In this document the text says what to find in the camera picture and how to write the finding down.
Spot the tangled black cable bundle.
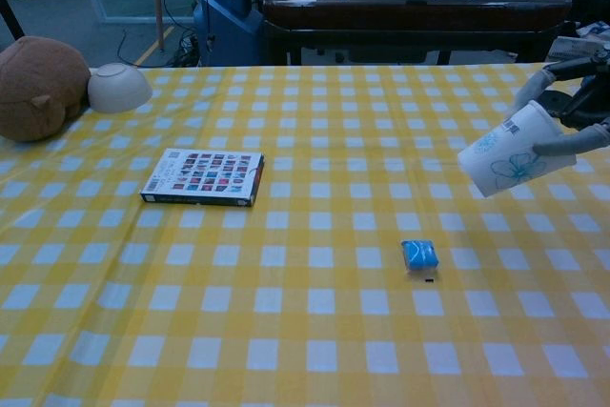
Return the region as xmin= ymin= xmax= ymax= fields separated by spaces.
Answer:
xmin=164 ymin=28 xmax=204 ymax=68

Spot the white paper cup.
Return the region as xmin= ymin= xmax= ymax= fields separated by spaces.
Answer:
xmin=457 ymin=100 xmax=578 ymax=199

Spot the yellow white checked tablecloth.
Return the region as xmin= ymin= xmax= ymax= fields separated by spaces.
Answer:
xmin=0 ymin=61 xmax=610 ymax=407

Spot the small blue packet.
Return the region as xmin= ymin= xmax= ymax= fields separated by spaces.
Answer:
xmin=400 ymin=238 xmax=439 ymax=275

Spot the white plastic basket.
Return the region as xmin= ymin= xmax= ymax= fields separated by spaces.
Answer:
xmin=547 ymin=34 xmax=606 ymax=64

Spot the book with colourful picture grid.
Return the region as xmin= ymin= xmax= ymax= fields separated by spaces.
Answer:
xmin=139 ymin=147 xmax=266 ymax=209

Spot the dark wooden mahjong table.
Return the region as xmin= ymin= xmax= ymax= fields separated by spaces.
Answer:
xmin=261 ymin=0 xmax=573 ymax=67

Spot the beige upturned bowl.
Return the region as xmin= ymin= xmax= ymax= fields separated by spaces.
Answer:
xmin=87 ymin=62 xmax=153 ymax=115

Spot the brown plush toy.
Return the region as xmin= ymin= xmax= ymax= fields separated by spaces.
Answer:
xmin=0 ymin=35 xmax=92 ymax=143

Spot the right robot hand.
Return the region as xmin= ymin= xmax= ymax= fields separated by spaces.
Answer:
xmin=511 ymin=42 xmax=610 ymax=159

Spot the blue machine base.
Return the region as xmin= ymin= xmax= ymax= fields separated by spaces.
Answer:
xmin=193 ymin=0 xmax=266 ymax=68

